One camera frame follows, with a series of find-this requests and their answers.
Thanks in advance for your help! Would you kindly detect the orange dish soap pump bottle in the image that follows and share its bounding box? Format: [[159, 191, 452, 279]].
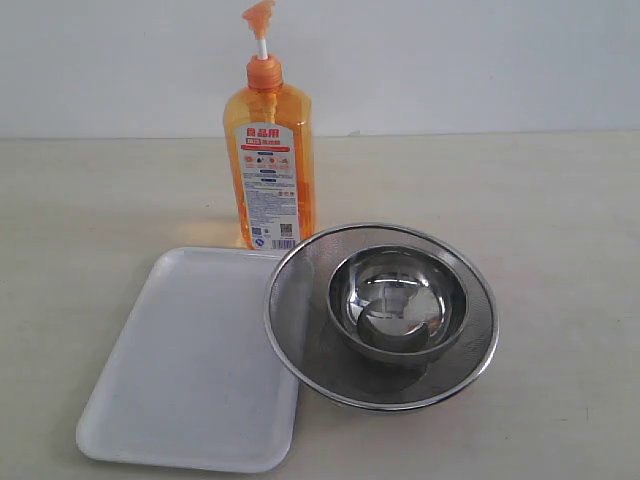
[[223, 1, 316, 251]]

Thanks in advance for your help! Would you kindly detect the small stainless steel bowl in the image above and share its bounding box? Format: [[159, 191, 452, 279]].
[[327, 245, 469, 368]]

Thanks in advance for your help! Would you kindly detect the steel mesh strainer basket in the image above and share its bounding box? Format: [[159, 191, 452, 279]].
[[264, 223, 499, 412]]

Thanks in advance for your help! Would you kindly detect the white rectangular plastic tray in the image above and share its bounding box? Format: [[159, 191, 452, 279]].
[[76, 247, 298, 473]]

